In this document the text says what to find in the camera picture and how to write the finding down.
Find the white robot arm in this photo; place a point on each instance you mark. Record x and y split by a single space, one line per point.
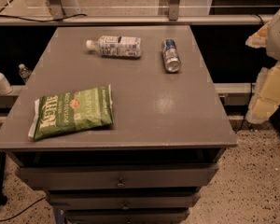
273 38

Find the small clear water bottle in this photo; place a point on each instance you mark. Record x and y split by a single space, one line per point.
24 72

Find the metal rail bracket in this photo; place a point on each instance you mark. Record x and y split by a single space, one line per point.
173 10

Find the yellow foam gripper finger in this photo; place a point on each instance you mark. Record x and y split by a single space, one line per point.
258 39
266 98

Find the grey drawer cabinet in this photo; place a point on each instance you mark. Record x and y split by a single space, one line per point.
169 130

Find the green potato chip bag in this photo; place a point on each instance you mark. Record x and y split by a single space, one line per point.
71 112

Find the blue silver soda can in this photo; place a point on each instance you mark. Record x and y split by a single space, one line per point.
170 56

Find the clear plastic bottle blue label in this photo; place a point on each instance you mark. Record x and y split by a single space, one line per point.
116 46

